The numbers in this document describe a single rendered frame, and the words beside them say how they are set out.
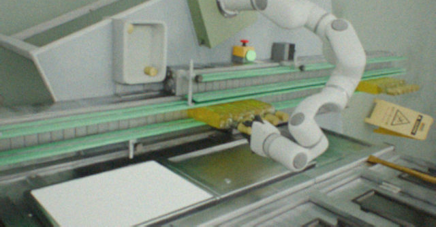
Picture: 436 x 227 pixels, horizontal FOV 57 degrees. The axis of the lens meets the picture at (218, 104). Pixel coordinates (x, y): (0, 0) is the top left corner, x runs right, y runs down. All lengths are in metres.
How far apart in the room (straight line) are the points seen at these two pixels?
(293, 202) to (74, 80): 0.83
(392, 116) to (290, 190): 3.53
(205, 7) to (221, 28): 0.13
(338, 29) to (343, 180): 0.52
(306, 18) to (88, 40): 0.74
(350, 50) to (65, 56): 0.91
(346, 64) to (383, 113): 3.55
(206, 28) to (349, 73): 0.64
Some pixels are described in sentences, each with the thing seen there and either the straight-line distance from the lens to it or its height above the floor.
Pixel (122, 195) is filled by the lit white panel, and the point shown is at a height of 1.15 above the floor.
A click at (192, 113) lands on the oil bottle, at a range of 1.56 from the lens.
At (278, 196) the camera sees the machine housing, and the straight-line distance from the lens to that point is 1.27.
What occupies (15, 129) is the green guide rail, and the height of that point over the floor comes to 0.92.
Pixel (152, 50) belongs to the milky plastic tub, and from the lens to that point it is 1.57.
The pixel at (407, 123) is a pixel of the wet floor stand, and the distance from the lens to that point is 4.73.
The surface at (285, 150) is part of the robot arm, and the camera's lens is 1.16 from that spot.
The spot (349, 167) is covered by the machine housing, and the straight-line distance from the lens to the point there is 1.58.
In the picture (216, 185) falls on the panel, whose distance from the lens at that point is 1.26.
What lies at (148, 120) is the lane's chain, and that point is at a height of 0.88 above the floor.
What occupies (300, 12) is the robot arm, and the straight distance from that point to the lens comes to 1.41.
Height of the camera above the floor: 2.08
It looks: 45 degrees down
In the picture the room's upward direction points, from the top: 109 degrees clockwise
